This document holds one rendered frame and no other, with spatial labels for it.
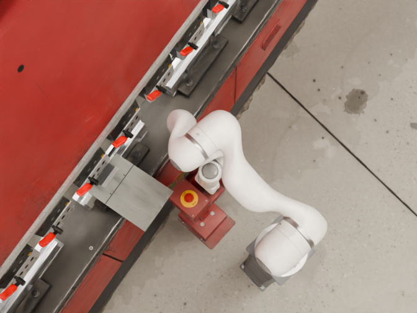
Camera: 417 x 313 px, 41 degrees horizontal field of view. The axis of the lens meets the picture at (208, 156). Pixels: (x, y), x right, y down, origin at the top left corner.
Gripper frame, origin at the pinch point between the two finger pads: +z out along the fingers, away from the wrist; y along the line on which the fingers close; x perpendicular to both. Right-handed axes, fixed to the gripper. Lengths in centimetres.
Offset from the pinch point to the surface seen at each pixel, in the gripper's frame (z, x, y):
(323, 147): 72, 69, 28
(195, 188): -3.6, -4.9, -2.0
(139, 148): -13.9, -9.1, -28.3
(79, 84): -90, -15, -35
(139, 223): -25.3, -30.7, -6.3
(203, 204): -4.2, -7.4, 4.7
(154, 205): -25.3, -22.1, -7.0
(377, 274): 66, 34, 93
